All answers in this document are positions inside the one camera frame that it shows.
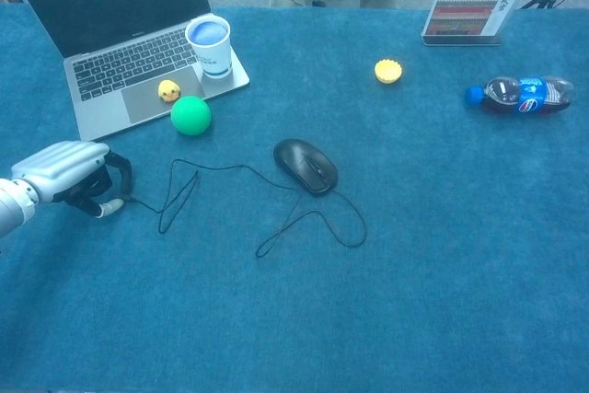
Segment cola bottle with blue cap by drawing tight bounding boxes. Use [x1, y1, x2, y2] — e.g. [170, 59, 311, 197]
[464, 75, 575, 117]

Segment green ball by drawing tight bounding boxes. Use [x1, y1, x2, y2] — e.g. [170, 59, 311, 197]
[169, 95, 213, 137]

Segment black mouse cable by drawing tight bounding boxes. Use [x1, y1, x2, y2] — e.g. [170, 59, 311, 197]
[120, 158, 368, 259]

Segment silver laptop computer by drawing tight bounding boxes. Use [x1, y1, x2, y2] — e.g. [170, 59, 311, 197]
[1, 0, 251, 143]

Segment white paper cup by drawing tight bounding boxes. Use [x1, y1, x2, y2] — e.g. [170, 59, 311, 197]
[184, 15, 231, 80]

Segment blue table cloth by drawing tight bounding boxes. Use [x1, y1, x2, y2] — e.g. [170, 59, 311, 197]
[0, 2, 589, 393]

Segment yellow toy duck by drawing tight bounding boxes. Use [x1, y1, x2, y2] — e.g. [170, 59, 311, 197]
[157, 79, 180, 104]

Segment yellow bottle cap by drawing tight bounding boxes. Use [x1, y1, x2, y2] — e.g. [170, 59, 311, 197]
[374, 58, 403, 86]

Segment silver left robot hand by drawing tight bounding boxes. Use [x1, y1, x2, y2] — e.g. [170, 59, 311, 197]
[10, 140, 133, 219]

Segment black computer mouse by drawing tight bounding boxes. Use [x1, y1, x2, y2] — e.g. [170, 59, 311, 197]
[272, 137, 340, 197]

